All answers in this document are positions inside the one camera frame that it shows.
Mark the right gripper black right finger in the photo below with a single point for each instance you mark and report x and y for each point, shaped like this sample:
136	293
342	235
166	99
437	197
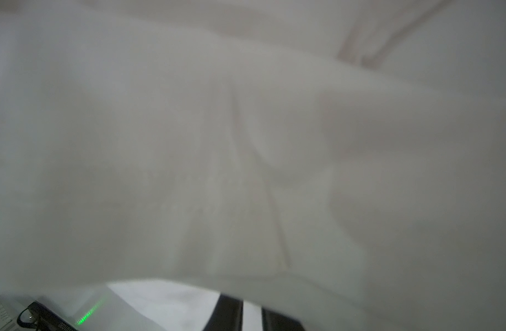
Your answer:
272	321

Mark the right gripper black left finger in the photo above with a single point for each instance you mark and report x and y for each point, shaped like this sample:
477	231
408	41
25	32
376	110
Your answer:
226	316

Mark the white t-shirt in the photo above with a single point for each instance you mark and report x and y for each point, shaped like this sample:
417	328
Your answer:
339	162

